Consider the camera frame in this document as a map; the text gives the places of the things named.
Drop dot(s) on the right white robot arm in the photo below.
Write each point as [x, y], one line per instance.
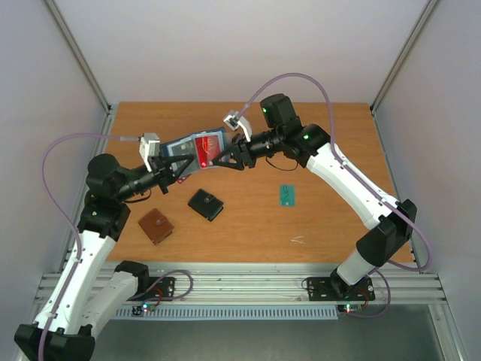
[388, 221]

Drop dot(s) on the left aluminium corner post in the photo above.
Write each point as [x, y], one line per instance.
[68, 36]

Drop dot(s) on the right small circuit board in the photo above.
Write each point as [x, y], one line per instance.
[349, 308]

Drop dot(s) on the aluminium corner post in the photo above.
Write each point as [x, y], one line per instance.
[420, 25]
[68, 36]

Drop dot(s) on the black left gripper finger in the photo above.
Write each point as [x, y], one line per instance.
[176, 170]
[167, 161]

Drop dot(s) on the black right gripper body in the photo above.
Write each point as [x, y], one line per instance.
[246, 151]

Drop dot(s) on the brown card holder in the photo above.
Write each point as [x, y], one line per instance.
[156, 226]

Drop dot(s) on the left small circuit board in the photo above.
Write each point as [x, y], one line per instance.
[144, 309]

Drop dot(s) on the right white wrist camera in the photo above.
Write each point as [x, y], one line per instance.
[235, 122]

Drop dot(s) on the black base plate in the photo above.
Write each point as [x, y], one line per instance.
[319, 289]
[165, 288]

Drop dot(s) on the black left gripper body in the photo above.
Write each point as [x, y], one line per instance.
[161, 174]

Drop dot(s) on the slotted grey cable duct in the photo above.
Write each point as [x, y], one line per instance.
[228, 312]

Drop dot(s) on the small circuit board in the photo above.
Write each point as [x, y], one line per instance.
[144, 309]
[349, 308]

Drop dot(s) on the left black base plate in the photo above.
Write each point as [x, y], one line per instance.
[165, 288]

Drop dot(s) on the dark blue card holder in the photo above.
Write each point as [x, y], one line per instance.
[185, 146]

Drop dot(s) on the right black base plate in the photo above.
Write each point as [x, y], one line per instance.
[319, 289]

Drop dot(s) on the green credit card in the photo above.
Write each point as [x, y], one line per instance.
[287, 195]

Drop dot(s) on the black card holder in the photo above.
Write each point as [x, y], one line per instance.
[206, 204]

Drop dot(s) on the aluminium rail base frame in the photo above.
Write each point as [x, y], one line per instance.
[243, 283]

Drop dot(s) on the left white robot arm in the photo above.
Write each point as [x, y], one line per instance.
[70, 322]

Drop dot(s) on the right aluminium corner post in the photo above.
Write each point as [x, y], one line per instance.
[420, 25]

